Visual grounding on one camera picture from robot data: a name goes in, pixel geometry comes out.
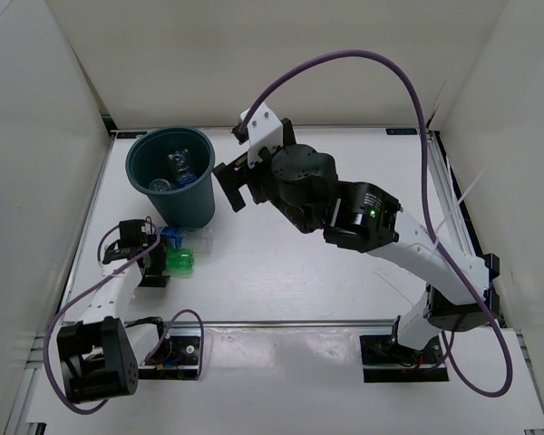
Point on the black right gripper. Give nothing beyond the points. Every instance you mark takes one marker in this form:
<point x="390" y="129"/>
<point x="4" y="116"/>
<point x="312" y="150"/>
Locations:
<point x="230" y="175"/>

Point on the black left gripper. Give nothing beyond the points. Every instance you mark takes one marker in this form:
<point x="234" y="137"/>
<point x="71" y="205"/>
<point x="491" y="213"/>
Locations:
<point x="154" y="276"/>

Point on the green plastic soda bottle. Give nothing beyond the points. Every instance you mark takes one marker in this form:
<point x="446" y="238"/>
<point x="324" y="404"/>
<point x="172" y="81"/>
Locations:
<point x="179" y="262"/>

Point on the clear bottle blue Aquarius label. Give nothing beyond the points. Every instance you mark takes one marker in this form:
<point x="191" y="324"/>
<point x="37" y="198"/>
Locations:
<point x="181" y="168"/>

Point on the clear unlabelled plastic bottle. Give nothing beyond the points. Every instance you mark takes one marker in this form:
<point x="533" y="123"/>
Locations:
<point x="161" y="186"/>

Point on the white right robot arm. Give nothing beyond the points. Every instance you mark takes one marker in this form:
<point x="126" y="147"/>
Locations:
<point x="368" y="220"/>

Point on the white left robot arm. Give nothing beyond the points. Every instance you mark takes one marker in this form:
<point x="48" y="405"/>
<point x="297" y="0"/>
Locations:
<point x="101" y="352"/>

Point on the dark teal plastic bin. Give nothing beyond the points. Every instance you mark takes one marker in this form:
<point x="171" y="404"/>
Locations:
<point x="192" y="206"/>

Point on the clear bottle blue Pocari label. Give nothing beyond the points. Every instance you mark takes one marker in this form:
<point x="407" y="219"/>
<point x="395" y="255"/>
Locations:
<point x="198" y="240"/>

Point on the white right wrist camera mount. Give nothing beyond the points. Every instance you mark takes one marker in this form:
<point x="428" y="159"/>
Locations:
<point x="265" y="131"/>

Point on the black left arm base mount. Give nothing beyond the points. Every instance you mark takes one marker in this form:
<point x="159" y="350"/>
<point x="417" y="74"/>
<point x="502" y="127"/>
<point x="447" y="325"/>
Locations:
<point x="178" y="359"/>

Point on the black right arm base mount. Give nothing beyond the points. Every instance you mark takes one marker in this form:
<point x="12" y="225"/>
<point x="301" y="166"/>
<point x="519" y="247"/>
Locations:
<point x="385" y="361"/>

